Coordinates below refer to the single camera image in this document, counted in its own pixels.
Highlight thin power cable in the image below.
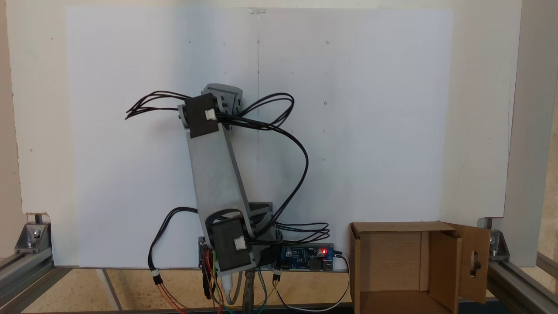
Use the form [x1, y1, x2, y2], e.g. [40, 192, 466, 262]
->
[271, 252, 350, 312]

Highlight folded black cable bundle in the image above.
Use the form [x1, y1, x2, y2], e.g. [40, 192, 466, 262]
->
[275, 222, 330, 245]

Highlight white plug cable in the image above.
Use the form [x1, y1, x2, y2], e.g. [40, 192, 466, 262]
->
[220, 271, 244, 306]

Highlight motor controller board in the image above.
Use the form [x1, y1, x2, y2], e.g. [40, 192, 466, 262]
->
[198, 237, 215, 269]

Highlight blue converter board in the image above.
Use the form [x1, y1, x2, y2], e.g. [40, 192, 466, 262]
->
[280, 244, 335, 272]

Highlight black gripper servo cable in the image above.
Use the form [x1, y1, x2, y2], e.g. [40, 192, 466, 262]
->
[125, 90, 192, 120]

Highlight brown cardboard box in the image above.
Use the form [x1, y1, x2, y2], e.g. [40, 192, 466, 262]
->
[349, 221, 491, 314]

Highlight red orange wire pair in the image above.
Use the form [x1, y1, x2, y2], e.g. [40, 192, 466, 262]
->
[157, 283, 189, 314]

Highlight black cable with white connector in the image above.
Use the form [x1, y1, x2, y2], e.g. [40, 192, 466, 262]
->
[147, 207, 201, 286]

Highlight long black servo cable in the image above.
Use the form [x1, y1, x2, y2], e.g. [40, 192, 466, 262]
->
[216, 92, 309, 238]

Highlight aluminium frame rail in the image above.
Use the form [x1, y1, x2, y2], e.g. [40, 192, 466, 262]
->
[486, 252, 558, 314]
[0, 251, 72, 314]

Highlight aluminium corner bracket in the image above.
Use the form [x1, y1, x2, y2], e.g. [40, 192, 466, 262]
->
[14, 212, 52, 255]
[477, 217, 510, 262]

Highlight coloured jumper wires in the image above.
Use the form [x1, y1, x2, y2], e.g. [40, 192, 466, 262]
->
[201, 249, 279, 314]

